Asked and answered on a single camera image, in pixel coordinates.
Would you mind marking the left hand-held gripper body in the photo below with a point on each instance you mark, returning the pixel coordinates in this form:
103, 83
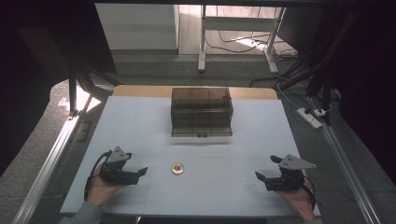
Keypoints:
115, 174

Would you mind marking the person's left hand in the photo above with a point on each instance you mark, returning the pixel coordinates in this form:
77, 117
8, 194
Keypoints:
99, 192

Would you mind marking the black metal stand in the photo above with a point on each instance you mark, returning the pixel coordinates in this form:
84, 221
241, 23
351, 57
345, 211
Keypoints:
73, 93
320, 56

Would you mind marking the white table cover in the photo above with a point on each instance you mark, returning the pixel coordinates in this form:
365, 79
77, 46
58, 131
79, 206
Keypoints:
202, 193

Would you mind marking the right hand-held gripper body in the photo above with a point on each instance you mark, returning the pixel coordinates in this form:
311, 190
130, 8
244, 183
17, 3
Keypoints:
286, 182

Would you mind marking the white desk frame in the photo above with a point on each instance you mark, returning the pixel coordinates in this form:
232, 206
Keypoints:
202, 46

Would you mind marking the aluminium rail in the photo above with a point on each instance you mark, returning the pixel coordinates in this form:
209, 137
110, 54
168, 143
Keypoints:
345, 161
46, 168

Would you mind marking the white cabinet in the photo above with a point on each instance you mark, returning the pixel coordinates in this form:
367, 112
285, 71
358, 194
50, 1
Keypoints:
137, 28

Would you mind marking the white power strip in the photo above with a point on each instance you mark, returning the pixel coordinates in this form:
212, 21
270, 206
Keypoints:
308, 117

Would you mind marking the person's right hand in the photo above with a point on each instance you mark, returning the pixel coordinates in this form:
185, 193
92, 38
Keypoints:
295, 202

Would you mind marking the brown transparent drawer box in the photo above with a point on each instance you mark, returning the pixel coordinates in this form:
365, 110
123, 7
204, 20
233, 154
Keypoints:
201, 112

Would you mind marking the white plug adapter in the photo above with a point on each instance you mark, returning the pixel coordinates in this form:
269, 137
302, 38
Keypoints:
319, 112

